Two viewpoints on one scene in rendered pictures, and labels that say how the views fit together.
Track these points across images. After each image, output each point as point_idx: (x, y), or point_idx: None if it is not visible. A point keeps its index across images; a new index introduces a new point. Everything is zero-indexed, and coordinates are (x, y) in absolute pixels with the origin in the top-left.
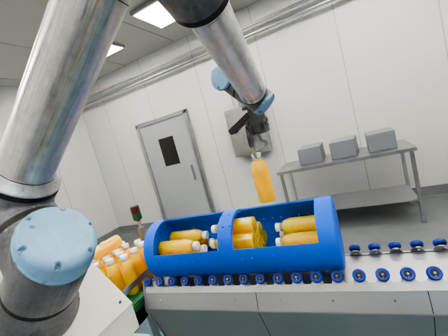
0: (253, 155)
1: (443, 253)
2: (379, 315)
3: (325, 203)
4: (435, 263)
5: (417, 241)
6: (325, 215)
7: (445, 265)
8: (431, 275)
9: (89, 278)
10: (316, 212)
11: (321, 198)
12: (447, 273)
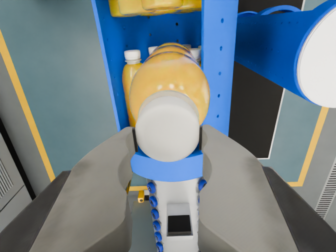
0: (122, 129)
1: (196, 193)
2: None
3: (155, 174)
4: (181, 186)
5: (199, 188)
6: (133, 165)
7: (177, 190)
8: (148, 185)
9: None
10: (137, 157)
11: (176, 169)
12: (165, 189)
